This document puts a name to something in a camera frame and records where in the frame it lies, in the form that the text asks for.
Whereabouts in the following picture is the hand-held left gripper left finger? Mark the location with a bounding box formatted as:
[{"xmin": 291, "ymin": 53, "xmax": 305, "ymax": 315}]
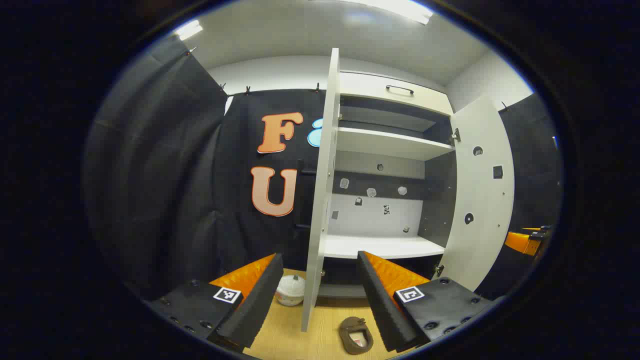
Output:
[{"xmin": 144, "ymin": 252, "xmax": 284, "ymax": 351}]

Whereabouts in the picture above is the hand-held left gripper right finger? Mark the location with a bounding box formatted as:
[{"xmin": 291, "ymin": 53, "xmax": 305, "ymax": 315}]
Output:
[{"xmin": 356, "ymin": 250, "xmax": 496, "ymax": 354}]

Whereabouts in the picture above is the brown fuzzy shoe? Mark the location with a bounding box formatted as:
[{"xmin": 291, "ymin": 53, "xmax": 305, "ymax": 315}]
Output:
[{"xmin": 338, "ymin": 316, "xmax": 374, "ymax": 355}]

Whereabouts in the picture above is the white cabinet door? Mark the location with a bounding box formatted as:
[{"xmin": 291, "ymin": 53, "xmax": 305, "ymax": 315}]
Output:
[
  {"xmin": 442, "ymin": 95, "xmax": 516, "ymax": 293},
  {"xmin": 300, "ymin": 47, "xmax": 341, "ymax": 333}
]

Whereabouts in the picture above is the white and grey shoe cabinet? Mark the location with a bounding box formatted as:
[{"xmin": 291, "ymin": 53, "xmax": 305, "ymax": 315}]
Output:
[{"xmin": 320, "ymin": 70, "xmax": 458, "ymax": 301}]

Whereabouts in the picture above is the white cabinet drawer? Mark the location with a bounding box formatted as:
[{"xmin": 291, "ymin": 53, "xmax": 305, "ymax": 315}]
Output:
[{"xmin": 339, "ymin": 71, "xmax": 455, "ymax": 117}]

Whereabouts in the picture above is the white pumpkin ornament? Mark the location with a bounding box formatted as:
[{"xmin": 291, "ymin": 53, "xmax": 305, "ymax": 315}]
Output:
[{"xmin": 274, "ymin": 274, "xmax": 306, "ymax": 307}]

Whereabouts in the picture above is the black backdrop cloth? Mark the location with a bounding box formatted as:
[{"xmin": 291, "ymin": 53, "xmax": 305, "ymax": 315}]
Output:
[
  {"xmin": 475, "ymin": 92, "xmax": 563, "ymax": 301},
  {"xmin": 82, "ymin": 37, "xmax": 331, "ymax": 301}
]

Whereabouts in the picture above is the ceiling light panel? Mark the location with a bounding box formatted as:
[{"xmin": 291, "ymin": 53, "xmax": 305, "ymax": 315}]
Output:
[{"xmin": 175, "ymin": 20, "xmax": 204, "ymax": 41}]

